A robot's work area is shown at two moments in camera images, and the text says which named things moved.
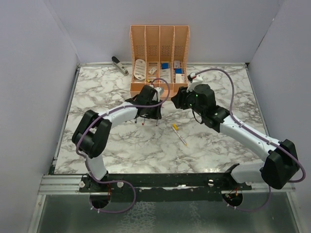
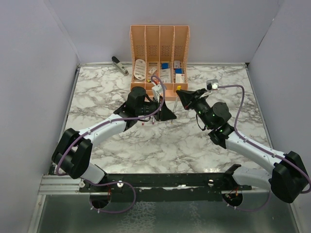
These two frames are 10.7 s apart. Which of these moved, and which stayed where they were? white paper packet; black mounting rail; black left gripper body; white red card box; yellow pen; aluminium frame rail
Moved: yellow pen; black left gripper body
Stayed: white paper packet; white red card box; aluminium frame rail; black mounting rail
